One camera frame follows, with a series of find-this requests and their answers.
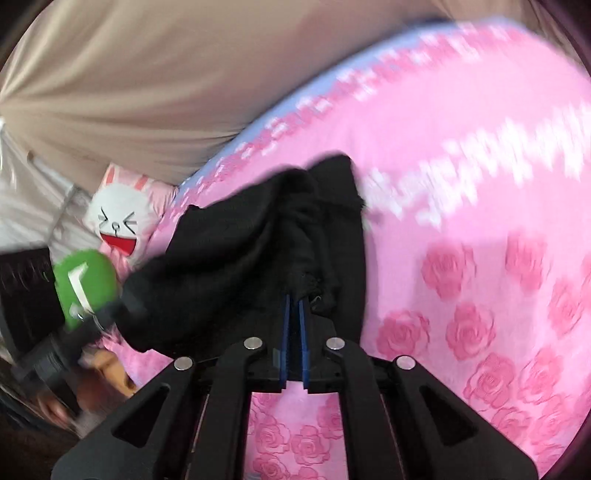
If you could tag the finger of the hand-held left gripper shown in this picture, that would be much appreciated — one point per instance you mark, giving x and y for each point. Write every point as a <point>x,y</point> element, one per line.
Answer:
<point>131,300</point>

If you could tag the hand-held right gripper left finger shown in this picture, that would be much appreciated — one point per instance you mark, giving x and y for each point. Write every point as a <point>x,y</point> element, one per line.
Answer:
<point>285,341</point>

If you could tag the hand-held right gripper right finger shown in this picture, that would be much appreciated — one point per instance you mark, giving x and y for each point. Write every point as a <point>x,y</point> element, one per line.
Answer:
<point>303,341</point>

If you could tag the black pants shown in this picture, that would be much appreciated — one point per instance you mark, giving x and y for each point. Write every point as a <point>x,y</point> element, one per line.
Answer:
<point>240,240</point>

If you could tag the person's left hand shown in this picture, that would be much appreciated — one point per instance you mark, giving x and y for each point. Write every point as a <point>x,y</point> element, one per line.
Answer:
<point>111,371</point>

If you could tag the green plush pillow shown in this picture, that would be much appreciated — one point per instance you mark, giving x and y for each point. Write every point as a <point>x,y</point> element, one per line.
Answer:
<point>92,277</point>

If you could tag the dark box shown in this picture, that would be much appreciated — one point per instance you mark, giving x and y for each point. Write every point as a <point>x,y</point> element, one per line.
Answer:
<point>23,286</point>

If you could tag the white rabbit face pillow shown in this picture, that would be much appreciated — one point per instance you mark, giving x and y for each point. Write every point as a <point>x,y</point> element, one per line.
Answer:
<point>120,217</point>

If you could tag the grey metal bar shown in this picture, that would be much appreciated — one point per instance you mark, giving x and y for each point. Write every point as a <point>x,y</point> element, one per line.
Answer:
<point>63,211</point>

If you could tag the white satin curtain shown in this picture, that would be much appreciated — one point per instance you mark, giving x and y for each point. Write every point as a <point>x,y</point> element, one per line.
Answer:
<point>27,207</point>

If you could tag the beige curtain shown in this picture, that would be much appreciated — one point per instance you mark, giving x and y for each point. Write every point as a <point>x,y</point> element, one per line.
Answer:
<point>161,83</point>

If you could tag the pink rose bedsheet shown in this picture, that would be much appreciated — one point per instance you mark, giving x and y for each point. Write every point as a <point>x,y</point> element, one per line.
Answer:
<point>461,184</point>

